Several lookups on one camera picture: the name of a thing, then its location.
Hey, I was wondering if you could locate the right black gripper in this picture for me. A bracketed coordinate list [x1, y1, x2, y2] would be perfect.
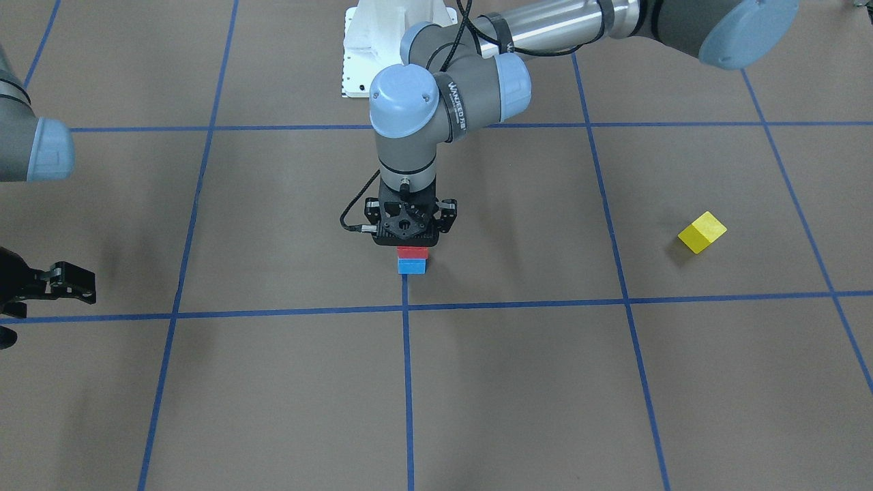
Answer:
[1, 248, 33, 319]

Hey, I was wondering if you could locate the red cube block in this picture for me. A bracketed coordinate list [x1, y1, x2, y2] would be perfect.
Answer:
[396, 246, 428, 261]

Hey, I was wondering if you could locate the blue cube block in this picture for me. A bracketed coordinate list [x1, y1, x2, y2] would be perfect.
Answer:
[397, 258, 427, 276]

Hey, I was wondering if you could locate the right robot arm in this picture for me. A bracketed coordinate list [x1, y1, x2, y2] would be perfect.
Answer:
[1, 53, 93, 319]

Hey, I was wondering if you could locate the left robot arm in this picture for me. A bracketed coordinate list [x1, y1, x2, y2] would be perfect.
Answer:
[369, 1, 799, 202]

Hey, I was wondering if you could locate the yellow cube block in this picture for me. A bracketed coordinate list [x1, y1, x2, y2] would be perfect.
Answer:
[677, 211, 727, 254]

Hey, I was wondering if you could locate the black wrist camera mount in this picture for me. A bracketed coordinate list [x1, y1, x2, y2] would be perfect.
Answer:
[21, 261, 97, 305]

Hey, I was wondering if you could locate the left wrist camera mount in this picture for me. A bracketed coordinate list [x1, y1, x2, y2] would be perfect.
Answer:
[362, 182, 458, 248]

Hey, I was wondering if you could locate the white camera pillar mount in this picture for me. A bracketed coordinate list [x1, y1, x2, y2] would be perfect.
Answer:
[341, 1, 458, 98]

